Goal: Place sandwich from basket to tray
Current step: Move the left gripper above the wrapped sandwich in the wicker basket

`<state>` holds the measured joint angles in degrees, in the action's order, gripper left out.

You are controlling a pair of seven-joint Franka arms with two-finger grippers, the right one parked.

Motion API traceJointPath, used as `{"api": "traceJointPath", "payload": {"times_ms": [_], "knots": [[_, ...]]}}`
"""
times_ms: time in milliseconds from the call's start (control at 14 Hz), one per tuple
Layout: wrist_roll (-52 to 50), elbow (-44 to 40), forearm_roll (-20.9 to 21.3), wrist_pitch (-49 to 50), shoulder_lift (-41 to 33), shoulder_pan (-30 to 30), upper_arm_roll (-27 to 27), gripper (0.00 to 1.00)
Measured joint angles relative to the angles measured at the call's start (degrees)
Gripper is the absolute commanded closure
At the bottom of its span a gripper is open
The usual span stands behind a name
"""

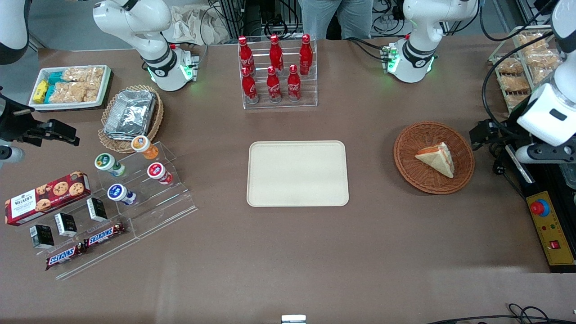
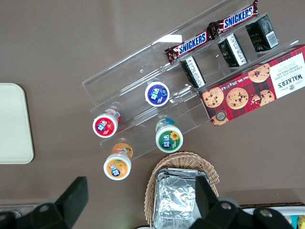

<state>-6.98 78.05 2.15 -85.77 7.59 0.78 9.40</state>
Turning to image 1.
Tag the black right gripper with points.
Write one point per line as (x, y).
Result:
(13, 122)

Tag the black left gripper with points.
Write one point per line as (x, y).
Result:
(507, 128)

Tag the triangular sandwich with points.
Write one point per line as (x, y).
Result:
(438, 159)

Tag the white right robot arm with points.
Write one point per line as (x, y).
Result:
(153, 49)

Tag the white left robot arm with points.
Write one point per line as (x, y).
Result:
(418, 45)

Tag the white rectangular snack tray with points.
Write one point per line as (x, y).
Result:
(105, 85)

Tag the brown round wicker basket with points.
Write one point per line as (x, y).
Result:
(416, 171)

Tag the light oval wicker basket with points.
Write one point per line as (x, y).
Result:
(155, 121)

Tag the cream rectangular tray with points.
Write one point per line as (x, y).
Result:
(297, 173)

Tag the clear rice cracker pack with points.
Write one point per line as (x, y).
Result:
(74, 92)
(83, 74)

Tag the teal snack pack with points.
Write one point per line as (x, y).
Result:
(56, 78)
(49, 93)

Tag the clear bread pack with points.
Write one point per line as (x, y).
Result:
(542, 58)
(515, 84)
(510, 66)
(533, 41)
(516, 100)
(542, 75)

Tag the yellow snack pack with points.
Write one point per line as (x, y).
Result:
(40, 91)

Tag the green lid yogurt cup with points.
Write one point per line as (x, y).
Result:
(108, 163)

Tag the red Walkers cookie box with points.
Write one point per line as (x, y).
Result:
(45, 198)

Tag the stack of foil containers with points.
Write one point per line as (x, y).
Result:
(130, 112)

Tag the black appliance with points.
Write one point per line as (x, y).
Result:
(546, 180)

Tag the orange lid yogurt cup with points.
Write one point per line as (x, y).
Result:
(144, 146)

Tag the blue lid yogurt cup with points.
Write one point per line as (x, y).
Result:
(119, 193)

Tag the small black box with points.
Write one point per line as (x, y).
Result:
(96, 209)
(42, 236)
(65, 224)

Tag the red emergency stop button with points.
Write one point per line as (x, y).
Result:
(540, 208)

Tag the red lid yogurt cup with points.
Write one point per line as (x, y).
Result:
(158, 173)

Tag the Snickers chocolate bar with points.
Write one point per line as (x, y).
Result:
(63, 256)
(103, 235)

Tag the yellow control panel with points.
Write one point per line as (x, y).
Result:
(551, 236)

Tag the clear acrylic stepped cup stand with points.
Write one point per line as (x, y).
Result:
(171, 202)

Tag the clear acrylic stepped snack stand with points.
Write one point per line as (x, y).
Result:
(99, 256)

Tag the beige crumpled cloth bag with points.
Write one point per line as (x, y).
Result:
(193, 24)

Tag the clear acrylic bottle rack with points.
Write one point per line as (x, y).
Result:
(310, 87)

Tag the red cola bottle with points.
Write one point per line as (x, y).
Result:
(249, 87)
(245, 56)
(294, 85)
(273, 87)
(306, 54)
(276, 54)

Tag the person in grey trousers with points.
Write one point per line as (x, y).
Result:
(324, 18)

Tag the small white block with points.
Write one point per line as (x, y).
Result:
(293, 319)

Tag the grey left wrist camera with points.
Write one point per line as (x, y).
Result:
(526, 154)

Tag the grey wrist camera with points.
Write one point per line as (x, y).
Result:
(11, 155)
(526, 154)

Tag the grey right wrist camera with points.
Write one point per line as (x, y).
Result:
(11, 155)

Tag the aluminium frame with equipment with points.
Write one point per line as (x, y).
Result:
(252, 15)

